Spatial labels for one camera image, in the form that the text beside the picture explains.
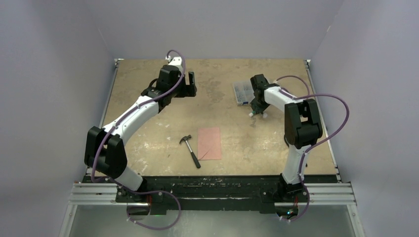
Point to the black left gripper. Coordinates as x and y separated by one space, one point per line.
188 91

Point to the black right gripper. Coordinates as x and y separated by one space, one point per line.
257 108

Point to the black handled hammer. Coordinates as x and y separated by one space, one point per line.
185 140

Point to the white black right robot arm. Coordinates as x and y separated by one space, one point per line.
302 128

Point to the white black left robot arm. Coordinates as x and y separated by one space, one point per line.
131 130

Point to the clear plastic screw organizer box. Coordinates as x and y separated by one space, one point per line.
243 92

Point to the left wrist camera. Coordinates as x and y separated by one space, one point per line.
174 61

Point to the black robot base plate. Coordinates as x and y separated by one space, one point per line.
216 193

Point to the aluminium frame rail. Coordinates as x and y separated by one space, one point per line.
88 193

